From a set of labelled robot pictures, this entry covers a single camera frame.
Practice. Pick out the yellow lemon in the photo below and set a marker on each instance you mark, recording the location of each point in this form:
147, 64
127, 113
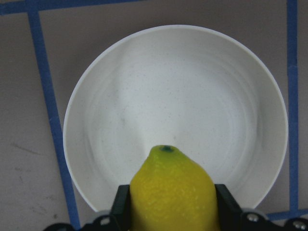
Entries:
171, 192

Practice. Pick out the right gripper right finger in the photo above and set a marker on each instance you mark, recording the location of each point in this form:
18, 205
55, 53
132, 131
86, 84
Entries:
234, 218

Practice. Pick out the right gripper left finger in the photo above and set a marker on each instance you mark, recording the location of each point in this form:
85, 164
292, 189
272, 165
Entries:
118, 218

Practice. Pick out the white round plate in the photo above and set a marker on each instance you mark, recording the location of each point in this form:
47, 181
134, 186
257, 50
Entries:
186, 86

